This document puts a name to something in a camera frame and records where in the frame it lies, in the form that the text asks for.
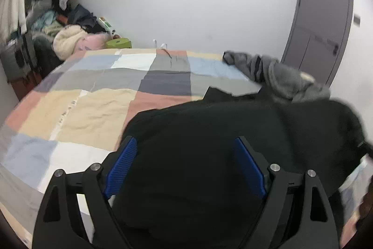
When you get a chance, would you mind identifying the black padded jacket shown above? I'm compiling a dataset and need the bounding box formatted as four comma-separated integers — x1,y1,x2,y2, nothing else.
113,88,372,248

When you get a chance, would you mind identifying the pile of clothes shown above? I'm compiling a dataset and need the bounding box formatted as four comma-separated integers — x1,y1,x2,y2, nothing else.
27,4,116,35

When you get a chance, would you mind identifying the patchwork colourful bed cover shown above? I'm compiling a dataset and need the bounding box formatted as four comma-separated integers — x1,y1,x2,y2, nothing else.
1,49,259,246

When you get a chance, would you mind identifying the grey fleece jacket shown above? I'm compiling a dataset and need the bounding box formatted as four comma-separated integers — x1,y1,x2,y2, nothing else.
223,51,331,102

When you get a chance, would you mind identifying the dark grey suitcase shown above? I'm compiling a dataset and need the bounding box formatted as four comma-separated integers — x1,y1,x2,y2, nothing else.
1,32,37,82

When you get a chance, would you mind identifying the grey room door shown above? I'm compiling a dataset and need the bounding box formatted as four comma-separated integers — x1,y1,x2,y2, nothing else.
281,0,353,85

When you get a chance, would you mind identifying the cream fluffy garment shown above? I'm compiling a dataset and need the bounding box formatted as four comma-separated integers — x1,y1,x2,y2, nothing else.
52,25,88,61

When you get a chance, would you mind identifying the pink garment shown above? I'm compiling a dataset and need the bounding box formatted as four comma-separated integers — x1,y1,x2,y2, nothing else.
73,33,112,53

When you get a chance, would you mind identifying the green stool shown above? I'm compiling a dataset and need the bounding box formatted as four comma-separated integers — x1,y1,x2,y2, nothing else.
105,38,132,49

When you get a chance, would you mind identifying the white hanging cloth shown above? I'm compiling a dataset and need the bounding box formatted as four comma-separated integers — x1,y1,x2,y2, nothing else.
1,0,27,43

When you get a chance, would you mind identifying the black door handle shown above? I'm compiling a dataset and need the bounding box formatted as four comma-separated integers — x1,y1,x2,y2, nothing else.
327,39,339,56

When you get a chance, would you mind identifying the grey wall switch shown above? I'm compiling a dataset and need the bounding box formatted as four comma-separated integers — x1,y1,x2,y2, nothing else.
353,14,361,27

